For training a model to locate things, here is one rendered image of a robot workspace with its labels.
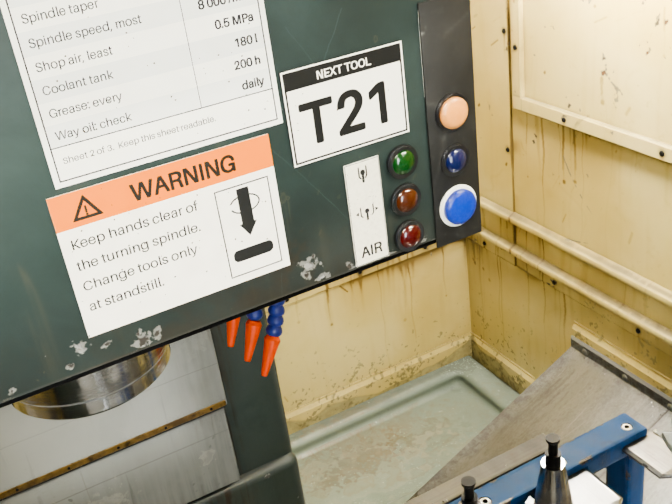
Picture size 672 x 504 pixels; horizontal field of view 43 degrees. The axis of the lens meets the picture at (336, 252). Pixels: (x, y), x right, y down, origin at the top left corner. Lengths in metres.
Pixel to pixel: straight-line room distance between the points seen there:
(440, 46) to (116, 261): 0.28
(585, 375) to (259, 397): 0.70
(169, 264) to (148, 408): 0.85
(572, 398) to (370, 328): 0.53
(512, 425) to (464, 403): 0.37
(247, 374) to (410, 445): 0.67
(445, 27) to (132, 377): 0.41
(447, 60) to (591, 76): 0.98
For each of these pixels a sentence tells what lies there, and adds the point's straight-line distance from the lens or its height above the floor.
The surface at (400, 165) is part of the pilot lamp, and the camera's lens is 0.66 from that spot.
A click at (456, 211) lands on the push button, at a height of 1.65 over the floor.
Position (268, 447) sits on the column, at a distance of 1.64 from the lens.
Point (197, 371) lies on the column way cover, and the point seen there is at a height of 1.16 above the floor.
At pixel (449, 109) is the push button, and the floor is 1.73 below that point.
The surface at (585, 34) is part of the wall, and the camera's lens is 1.62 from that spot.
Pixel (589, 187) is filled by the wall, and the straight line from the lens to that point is 1.73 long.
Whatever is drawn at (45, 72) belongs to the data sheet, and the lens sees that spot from 0.55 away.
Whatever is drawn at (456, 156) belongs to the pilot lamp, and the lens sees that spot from 0.69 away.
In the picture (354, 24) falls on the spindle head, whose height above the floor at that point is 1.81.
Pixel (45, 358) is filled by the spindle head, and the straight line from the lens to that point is 0.62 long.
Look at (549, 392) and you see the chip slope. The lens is 1.88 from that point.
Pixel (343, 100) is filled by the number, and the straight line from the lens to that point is 0.63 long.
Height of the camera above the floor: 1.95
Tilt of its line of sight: 28 degrees down
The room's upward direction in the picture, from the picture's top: 8 degrees counter-clockwise
